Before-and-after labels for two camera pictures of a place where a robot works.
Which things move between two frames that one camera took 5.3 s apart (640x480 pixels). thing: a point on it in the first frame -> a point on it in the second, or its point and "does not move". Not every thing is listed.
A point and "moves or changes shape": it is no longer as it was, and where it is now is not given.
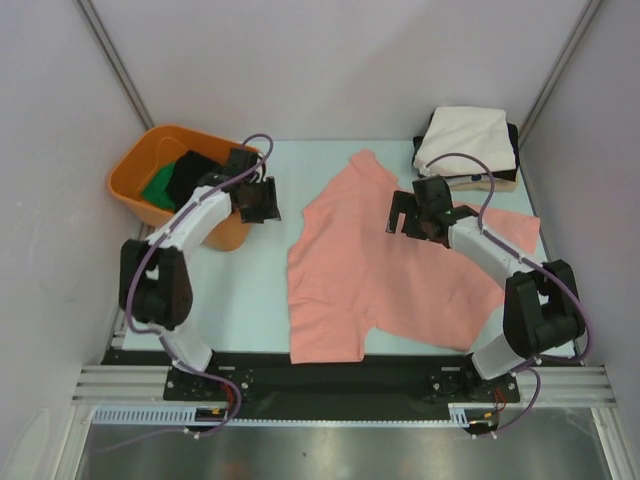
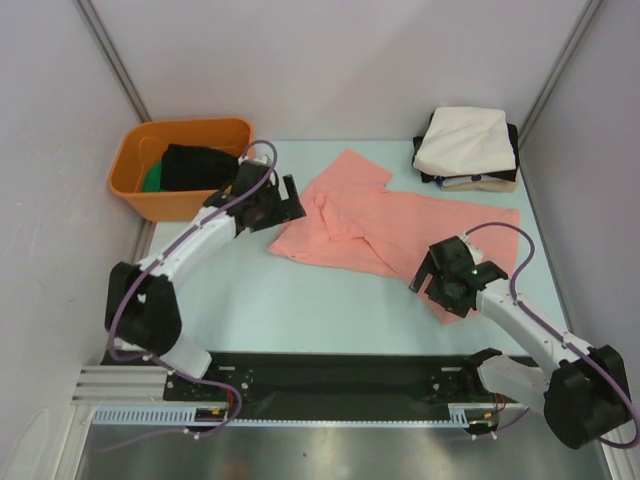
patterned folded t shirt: [474, 178] does not move
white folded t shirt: [482, 133] does not move
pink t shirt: [352, 284] moves or changes shape
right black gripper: [407, 215] -> [432, 282]
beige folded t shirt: [500, 185] does not move
